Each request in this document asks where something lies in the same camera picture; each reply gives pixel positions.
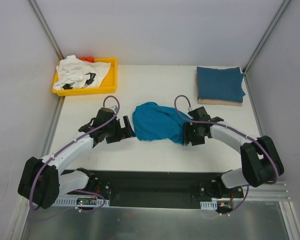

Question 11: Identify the teal blue t-shirt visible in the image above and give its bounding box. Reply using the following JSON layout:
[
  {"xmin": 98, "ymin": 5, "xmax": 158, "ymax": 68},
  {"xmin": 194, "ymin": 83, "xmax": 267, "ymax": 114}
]
[{"xmin": 132, "ymin": 102, "xmax": 189, "ymax": 144}]

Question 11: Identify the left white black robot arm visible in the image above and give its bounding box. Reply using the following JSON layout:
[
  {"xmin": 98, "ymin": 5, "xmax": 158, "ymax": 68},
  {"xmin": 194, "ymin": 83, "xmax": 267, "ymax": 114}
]
[{"xmin": 17, "ymin": 107, "xmax": 136, "ymax": 209}]

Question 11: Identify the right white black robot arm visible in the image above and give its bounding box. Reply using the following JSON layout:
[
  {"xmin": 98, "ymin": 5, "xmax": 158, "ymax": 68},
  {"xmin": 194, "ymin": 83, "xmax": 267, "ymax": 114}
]
[{"xmin": 182, "ymin": 107, "xmax": 285, "ymax": 198}]

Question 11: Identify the yellow plastic bin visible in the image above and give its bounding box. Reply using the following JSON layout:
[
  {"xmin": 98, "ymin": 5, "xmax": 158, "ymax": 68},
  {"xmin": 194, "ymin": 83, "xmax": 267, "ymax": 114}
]
[{"xmin": 52, "ymin": 57, "xmax": 118, "ymax": 97}]

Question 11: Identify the folded dark blue t-shirt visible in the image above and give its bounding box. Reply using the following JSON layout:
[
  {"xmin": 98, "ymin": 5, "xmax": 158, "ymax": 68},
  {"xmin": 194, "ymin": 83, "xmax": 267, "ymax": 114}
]
[{"xmin": 196, "ymin": 66, "xmax": 246, "ymax": 103}]

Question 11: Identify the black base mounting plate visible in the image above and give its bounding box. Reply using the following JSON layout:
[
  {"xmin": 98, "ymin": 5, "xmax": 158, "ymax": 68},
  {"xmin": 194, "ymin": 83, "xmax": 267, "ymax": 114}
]
[{"xmin": 37, "ymin": 169, "xmax": 251, "ymax": 210}]

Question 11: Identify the white printed t-shirt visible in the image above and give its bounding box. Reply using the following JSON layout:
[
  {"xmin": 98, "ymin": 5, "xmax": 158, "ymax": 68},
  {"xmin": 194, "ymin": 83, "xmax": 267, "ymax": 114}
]
[{"xmin": 52, "ymin": 55, "xmax": 111, "ymax": 91}]

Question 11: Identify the orange garment in bin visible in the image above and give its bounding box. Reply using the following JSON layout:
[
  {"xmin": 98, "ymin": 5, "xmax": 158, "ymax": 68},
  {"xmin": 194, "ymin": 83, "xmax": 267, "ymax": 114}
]
[{"xmin": 79, "ymin": 56, "xmax": 95, "ymax": 63}]

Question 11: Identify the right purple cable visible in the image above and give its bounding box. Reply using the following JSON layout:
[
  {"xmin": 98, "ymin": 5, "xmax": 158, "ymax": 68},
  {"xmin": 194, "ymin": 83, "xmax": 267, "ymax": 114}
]
[{"xmin": 174, "ymin": 94, "xmax": 281, "ymax": 218}]

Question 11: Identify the right slotted cable duct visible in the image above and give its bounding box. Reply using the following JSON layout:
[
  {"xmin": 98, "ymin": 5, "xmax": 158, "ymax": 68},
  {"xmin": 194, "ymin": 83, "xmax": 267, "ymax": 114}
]
[{"xmin": 200, "ymin": 200, "xmax": 218, "ymax": 211}]

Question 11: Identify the slotted cable duct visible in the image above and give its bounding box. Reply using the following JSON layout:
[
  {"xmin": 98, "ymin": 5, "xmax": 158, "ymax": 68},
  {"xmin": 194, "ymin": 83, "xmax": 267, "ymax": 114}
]
[
  {"xmin": 200, "ymin": 200, "xmax": 218, "ymax": 211},
  {"xmin": 52, "ymin": 196, "xmax": 110, "ymax": 208}
]

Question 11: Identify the left slotted cable duct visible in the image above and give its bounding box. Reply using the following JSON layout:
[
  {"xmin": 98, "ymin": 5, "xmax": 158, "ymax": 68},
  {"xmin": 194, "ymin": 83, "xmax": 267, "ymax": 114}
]
[{"xmin": 52, "ymin": 196, "xmax": 110, "ymax": 208}]

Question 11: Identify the left aluminium frame post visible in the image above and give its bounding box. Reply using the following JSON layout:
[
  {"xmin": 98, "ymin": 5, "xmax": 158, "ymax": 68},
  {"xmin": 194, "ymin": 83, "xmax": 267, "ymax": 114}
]
[{"xmin": 28, "ymin": 0, "xmax": 64, "ymax": 60}]

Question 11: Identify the aluminium frame post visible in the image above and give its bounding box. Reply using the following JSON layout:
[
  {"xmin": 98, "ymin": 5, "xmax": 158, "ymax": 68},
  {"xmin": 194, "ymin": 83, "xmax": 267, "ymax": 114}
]
[
  {"xmin": 28, "ymin": 0, "xmax": 64, "ymax": 60},
  {"xmin": 243, "ymin": 0, "xmax": 292, "ymax": 75}
]

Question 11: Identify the aluminium extrusion rail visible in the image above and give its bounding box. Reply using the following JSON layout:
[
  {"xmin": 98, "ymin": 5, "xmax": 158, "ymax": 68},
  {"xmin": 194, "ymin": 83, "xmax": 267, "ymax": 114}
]
[{"xmin": 241, "ymin": 181, "xmax": 291, "ymax": 202}]

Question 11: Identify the right aluminium frame post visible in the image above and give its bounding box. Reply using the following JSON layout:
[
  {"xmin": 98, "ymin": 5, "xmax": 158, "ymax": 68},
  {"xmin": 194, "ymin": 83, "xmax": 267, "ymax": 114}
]
[{"xmin": 243, "ymin": 0, "xmax": 292, "ymax": 75}]

